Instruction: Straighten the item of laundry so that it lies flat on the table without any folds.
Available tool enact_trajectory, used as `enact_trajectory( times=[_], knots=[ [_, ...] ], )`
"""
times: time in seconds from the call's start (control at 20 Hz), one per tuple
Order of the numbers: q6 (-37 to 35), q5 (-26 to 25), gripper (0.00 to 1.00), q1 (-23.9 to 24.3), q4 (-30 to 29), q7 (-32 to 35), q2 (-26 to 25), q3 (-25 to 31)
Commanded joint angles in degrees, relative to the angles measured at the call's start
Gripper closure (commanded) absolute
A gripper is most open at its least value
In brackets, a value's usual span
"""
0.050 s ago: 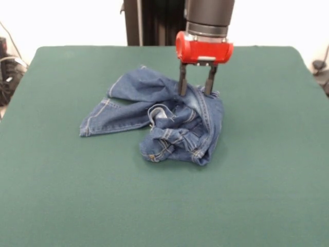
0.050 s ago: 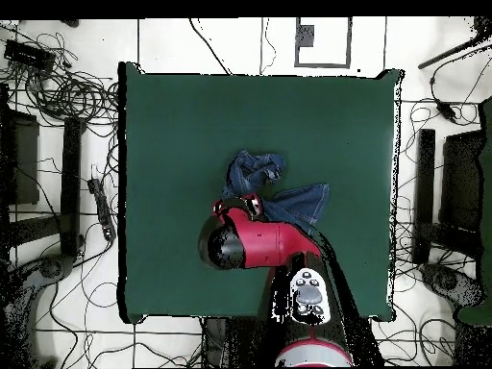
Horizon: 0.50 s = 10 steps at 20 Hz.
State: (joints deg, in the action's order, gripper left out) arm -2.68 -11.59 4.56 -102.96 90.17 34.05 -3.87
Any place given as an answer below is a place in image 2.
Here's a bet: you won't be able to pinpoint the dark flat panel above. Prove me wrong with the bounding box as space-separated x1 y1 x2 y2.
0 107 40 207
438 129 486 232

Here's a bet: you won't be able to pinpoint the black tripod pole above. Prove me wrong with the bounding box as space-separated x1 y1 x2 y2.
417 16 492 70

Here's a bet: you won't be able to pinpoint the black cable tangle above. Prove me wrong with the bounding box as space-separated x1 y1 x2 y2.
0 30 120 128

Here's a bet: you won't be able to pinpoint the blue denim jeans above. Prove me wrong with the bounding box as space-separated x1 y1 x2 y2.
220 149 331 237

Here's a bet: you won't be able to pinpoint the black electronics box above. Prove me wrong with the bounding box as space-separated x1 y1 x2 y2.
2 38 57 72

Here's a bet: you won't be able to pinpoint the black power adapter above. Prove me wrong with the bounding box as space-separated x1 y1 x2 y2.
435 100 458 123

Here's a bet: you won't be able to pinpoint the black floor cable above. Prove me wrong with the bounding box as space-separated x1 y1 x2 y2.
187 17 233 75

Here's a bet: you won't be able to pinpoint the dark green table cloth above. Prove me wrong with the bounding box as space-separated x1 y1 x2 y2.
116 61 405 324

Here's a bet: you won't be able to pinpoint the black power strip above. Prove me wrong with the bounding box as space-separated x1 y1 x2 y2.
86 177 117 242

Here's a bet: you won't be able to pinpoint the black stand base frame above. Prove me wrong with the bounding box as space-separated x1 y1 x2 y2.
5 115 86 258
412 128 483 266

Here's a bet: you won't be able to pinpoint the grey square floor frame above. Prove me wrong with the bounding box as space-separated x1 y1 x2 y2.
294 16 353 69

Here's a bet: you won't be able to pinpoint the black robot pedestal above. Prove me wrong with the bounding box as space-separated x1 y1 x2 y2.
202 316 278 368

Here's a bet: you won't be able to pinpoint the black wheeled chair base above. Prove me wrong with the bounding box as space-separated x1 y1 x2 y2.
0 253 76 368
418 262 486 308

